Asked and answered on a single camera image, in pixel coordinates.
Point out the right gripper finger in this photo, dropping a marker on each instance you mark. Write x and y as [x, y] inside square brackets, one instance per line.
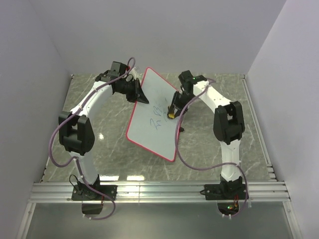
[176, 112]
[172, 105]

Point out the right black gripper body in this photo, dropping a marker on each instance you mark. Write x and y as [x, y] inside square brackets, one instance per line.
[183, 99]

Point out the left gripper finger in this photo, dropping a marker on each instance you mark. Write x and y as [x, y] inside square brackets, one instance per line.
[139, 94]
[131, 97]

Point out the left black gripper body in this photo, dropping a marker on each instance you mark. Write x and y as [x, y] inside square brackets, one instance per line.
[128, 87]

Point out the yellow eraser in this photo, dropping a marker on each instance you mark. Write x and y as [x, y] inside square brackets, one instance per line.
[171, 115]

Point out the red framed whiteboard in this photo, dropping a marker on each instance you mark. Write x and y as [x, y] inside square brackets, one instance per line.
[149, 127]

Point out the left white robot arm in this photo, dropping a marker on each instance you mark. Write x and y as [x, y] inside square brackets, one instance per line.
[75, 129]

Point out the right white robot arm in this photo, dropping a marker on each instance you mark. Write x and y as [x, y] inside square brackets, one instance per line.
[228, 125]

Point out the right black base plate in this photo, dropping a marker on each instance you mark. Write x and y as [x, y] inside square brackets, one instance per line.
[222, 192]

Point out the aluminium mounting rail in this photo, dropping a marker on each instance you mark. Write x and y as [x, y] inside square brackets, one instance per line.
[156, 192]

